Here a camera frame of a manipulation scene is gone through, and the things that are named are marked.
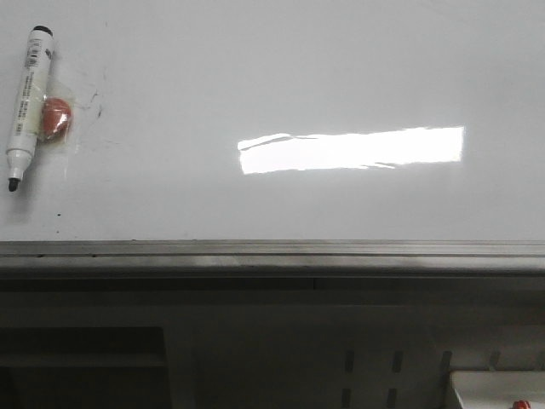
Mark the red round magnet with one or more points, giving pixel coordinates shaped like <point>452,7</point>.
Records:
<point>56,118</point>

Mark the white whiteboard marker pen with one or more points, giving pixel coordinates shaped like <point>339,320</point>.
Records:
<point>29,104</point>

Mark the white whiteboard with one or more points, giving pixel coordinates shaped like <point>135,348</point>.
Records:
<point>285,120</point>

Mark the white plastic bin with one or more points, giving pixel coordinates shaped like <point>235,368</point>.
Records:
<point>494,389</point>

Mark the small red object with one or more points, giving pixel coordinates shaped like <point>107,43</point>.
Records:
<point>521,404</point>

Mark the grey aluminium whiteboard frame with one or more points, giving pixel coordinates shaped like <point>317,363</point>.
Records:
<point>267,264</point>

